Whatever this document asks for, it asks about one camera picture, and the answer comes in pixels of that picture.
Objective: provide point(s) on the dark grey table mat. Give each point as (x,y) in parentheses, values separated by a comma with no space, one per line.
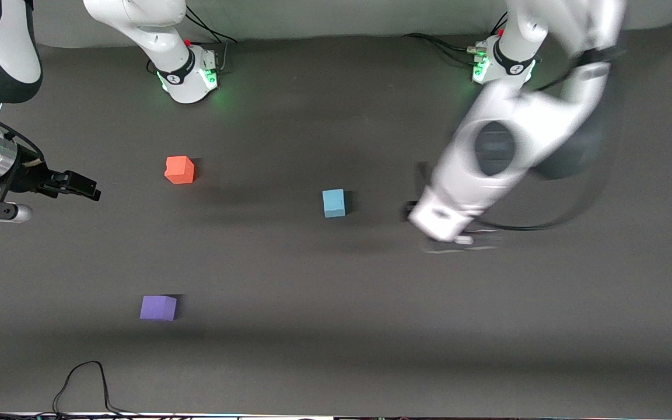
(336,280)

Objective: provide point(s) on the light blue foam block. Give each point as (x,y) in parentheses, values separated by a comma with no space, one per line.
(333,203)

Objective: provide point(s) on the orange foam block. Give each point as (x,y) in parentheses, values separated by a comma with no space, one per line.
(179,170)

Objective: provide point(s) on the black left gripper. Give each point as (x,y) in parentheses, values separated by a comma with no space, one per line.
(409,208)

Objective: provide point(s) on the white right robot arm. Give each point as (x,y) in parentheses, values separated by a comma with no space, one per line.
(161,35)

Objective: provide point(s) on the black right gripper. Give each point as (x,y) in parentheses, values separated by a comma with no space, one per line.
(28,178)

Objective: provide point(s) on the purple foam block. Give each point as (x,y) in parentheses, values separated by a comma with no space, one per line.
(158,308)

